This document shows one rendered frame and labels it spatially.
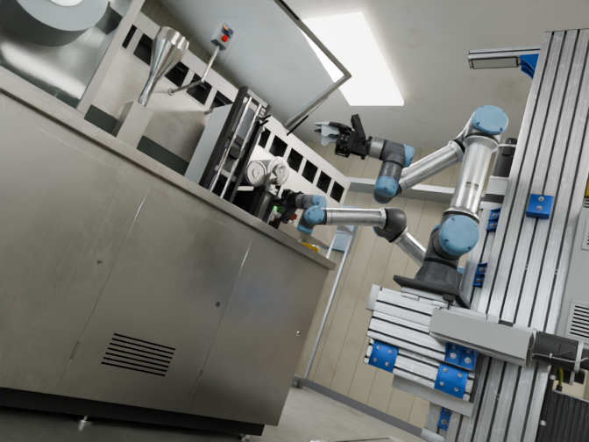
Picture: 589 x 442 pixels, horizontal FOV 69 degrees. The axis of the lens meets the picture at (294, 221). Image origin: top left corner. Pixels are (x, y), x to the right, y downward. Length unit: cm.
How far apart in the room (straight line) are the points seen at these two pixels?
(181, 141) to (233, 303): 93
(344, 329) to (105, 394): 366
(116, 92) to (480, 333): 178
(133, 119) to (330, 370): 376
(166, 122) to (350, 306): 337
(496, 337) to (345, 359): 370
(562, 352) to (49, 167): 158
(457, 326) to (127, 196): 112
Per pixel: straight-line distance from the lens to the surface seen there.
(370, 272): 506
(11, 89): 146
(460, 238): 146
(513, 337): 136
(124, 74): 224
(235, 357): 189
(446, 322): 139
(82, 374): 161
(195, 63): 244
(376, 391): 482
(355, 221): 191
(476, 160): 158
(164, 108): 230
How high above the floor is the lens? 53
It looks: 13 degrees up
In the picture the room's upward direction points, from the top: 20 degrees clockwise
